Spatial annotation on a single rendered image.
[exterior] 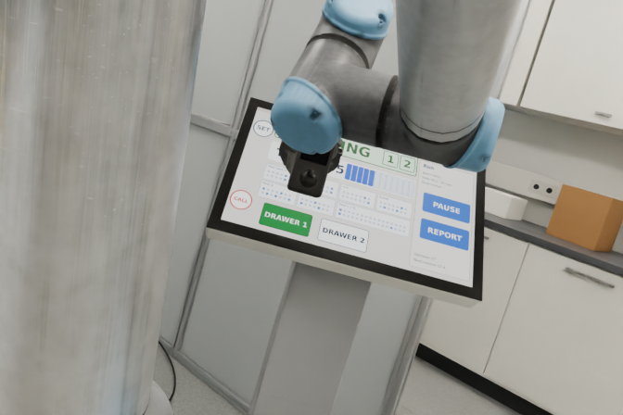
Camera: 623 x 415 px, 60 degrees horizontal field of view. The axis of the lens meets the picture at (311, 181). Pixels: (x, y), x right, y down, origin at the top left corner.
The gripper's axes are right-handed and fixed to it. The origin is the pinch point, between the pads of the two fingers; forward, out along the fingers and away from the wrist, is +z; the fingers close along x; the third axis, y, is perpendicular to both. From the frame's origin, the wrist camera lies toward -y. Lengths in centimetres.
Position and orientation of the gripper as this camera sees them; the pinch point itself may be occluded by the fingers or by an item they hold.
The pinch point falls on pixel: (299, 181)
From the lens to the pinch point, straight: 85.8
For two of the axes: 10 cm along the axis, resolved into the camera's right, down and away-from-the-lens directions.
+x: -9.6, -2.7, -0.6
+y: 1.9, -8.2, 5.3
